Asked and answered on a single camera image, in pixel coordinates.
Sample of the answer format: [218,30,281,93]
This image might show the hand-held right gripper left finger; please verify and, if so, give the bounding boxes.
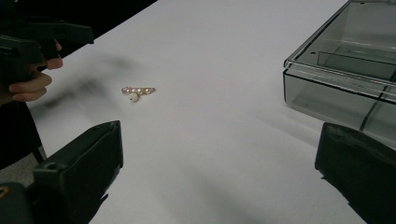
[29,120,124,224]

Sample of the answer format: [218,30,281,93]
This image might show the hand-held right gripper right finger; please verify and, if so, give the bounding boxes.
[315,121,396,224]

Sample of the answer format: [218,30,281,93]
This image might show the clear plastic compartment box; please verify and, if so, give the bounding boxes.
[282,0,396,147]

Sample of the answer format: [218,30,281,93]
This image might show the gold pearl hair clip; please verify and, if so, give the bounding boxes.
[120,86,157,104]

